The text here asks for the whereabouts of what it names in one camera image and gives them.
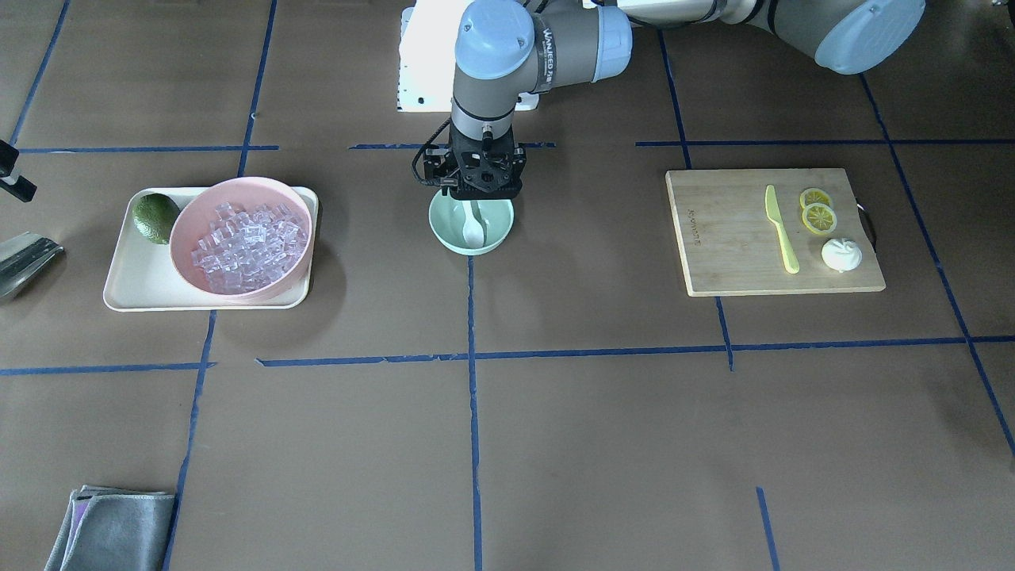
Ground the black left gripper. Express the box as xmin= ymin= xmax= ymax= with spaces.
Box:
xmin=422 ymin=131 xmax=528 ymax=200

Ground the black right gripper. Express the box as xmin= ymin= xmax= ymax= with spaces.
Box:
xmin=1 ymin=140 xmax=37 ymax=203

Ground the white plastic spoon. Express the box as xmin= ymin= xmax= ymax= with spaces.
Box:
xmin=462 ymin=200 xmax=485 ymax=249

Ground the metal ice scoop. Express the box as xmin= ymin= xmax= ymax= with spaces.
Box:
xmin=1 ymin=232 xmax=65 ymax=306

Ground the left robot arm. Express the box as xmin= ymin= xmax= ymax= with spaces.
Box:
xmin=410 ymin=1 xmax=925 ymax=201

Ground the green bowl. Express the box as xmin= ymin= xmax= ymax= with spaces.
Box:
xmin=428 ymin=192 xmax=515 ymax=255

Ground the pink bowl of ice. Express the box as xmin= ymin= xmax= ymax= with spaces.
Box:
xmin=168 ymin=177 xmax=318 ymax=307

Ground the green lime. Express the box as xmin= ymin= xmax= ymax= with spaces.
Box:
xmin=131 ymin=193 xmax=182 ymax=245

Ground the beige tray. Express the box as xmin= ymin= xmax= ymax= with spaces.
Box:
xmin=104 ymin=186 xmax=314 ymax=312

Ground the bamboo cutting board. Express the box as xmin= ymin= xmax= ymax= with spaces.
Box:
xmin=665 ymin=167 xmax=886 ymax=297

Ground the yellow plastic knife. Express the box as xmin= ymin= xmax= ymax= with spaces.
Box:
xmin=764 ymin=184 xmax=800 ymax=274

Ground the lemon slice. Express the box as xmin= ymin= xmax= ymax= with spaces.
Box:
xmin=799 ymin=187 xmax=834 ymax=209
xmin=801 ymin=202 xmax=838 ymax=236

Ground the grey folded cloth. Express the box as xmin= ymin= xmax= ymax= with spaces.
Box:
xmin=44 ymin=485 xmax=175 ymax=570

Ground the white toy bun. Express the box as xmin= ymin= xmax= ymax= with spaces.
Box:
xmin=822 ymin=238 xmax=863 ymax=274

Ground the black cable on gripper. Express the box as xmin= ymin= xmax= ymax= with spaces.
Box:
xmin=411 ymin=119 xmax=454 ymax=187

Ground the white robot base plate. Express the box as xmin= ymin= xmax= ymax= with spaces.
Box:
xmin=396 ymin=0 xmax=540 ymax=113

